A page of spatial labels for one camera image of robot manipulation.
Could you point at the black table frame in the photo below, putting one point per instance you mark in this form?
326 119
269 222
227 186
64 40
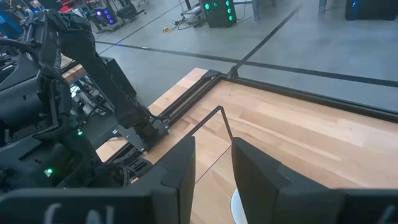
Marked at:
311 98

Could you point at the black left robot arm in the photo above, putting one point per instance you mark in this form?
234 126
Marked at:
93 62

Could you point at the neighbouring wooden table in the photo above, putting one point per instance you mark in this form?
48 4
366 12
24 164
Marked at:
74 73

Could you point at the yellow plug adapter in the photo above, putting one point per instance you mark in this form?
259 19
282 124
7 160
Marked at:
166 29

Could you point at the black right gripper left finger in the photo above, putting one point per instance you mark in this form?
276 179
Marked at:
177 186

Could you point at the black equipment case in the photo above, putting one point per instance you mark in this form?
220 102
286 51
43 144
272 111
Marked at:
371 9

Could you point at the computer tower with green lights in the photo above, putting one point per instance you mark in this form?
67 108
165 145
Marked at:
219 12

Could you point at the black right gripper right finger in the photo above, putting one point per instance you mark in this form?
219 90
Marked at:
264 186

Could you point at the computer tower with blue lights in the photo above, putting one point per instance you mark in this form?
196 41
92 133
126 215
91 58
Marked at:
105 16

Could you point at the white mug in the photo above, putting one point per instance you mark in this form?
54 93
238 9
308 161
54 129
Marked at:
237 207

